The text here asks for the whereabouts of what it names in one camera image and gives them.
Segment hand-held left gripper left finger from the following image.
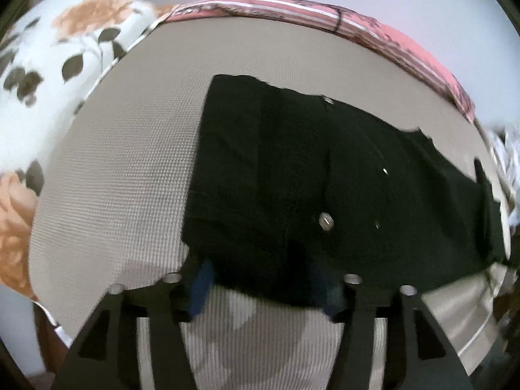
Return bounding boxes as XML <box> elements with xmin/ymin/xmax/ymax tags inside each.
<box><xmin>51</xmin><ymin>258</ymin><xmax>216</xmax><ymax>390</ymax></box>

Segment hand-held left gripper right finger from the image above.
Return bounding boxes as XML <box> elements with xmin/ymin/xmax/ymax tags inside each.
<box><xmin>315</xmin><ymin>272</ymin><xmax>476</xmax><ymax>390</ymax></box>

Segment black pants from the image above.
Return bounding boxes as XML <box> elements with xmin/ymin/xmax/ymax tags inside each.
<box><xmin>181</xmin><ymin>74</ymin><xmax>513</xmax><ymax>309</ymax></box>

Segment beige textured bed mat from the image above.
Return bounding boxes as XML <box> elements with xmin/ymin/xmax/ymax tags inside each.
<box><xmin>28</xmin><ymin>16</ymin><xmax>513</xmax><ymax>390</ymax></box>

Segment white dotted cloth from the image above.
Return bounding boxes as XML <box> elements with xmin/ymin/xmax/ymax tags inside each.
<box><xmin>485</xmin><ymin>124</ymin><xmax>520</xmax><ymax>228</ymax></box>

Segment white floral quilt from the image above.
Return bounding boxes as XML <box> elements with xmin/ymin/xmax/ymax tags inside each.
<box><xmin>0</xmin><ymin>0</ymin><xmax>179</xmax><ymax>334</ymax></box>

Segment pink striped pillow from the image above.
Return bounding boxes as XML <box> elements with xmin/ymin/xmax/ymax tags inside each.
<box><xmin>164</xmin><ymin>0</ymin><xmax>476</xmax><ymax>124</ymax></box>

